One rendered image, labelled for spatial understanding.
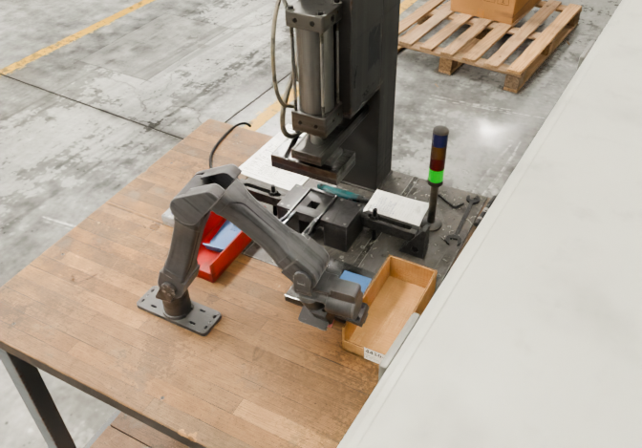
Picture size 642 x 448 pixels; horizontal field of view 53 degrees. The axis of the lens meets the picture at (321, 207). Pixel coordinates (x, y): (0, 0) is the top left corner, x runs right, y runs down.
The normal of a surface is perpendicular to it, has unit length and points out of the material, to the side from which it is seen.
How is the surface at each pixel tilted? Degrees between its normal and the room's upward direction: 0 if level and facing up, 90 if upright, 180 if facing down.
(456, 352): 0
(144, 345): 0
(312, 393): 0
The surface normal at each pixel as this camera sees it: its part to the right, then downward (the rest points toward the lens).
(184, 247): -0.32, 0.62
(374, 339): -0.03, -0.77
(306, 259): 0.55, -0.47
